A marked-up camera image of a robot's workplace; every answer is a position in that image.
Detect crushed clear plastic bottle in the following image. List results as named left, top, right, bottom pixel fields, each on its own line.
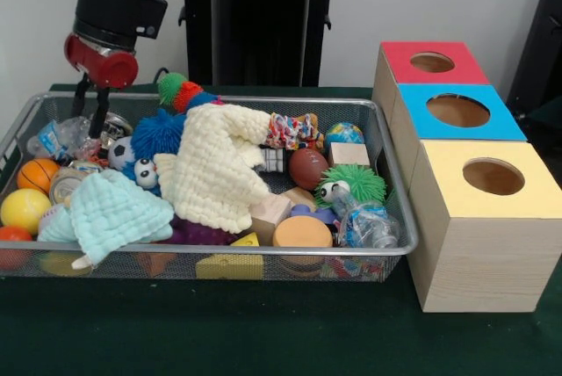
left=328, top=184, right=403, bottom=249
left=25, top=115, right=113, bottom=162

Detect brown toy football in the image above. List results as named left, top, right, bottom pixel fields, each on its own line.
left=288, top=148, right=330, bottom=192

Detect black upright panel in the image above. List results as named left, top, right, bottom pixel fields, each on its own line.
left=504, top=0, right=562, bottom=109

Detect green spiky toy with eyes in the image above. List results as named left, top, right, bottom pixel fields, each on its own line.
left=314, top=163, right=388, bottom=210

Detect light blue cloth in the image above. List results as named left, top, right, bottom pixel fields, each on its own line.
left=37, top=169, right=176, bottom=270

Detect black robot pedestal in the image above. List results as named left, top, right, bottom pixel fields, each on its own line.
left=169, top=0, right=355, bottom=87

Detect multicolour spiky caterpillar toy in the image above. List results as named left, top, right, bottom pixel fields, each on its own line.
left=156, top=72, right=223, bottom=114

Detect dark green table cloth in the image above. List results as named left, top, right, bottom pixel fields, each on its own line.
left=524, top=97, right=562, bottom=131
left=0, top=83, right=562, bottom=376

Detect orange foam disc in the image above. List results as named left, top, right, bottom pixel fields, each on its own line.
left=272, top=215, right=335, bottom=249

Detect orange basketball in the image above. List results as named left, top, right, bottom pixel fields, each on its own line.
left=16, top=158, right=61, bottom=196

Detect cream knitted cloth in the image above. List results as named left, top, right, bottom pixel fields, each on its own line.
left=153, top=102, right=273, bottom=235

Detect wooden three-hole box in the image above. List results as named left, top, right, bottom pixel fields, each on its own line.
left=371, top=40, right=562, bottom=314

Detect yellow ball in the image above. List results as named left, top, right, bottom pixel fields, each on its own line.
left=0, top=188, right=53, bottom=236

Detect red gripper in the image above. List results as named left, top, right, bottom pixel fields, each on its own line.
left=64, top=33, right=140, bottom=140

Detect blue spiky toy with eyes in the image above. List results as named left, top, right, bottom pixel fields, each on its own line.
left=120, top=107, right=188, bottom=197

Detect silver mesh bin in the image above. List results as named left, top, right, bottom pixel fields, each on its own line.
left=0, top=90, right=419, bottom=283

